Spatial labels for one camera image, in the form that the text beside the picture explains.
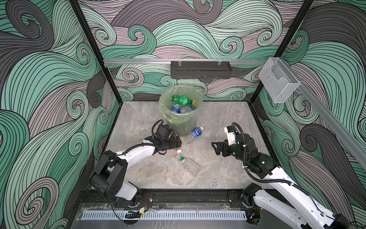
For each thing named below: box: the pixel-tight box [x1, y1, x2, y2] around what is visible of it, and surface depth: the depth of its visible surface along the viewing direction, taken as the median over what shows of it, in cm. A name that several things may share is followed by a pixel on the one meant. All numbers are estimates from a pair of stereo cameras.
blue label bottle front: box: [170, 104, 181, 114], surface depth 94 cm
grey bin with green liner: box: [158, 85, 204, 137], surface depth 92 cm
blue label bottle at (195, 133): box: [185, 125, 204, 144], surface depth 97 cm
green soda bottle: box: [171, 94, 196, 106], surface depth 92 cm
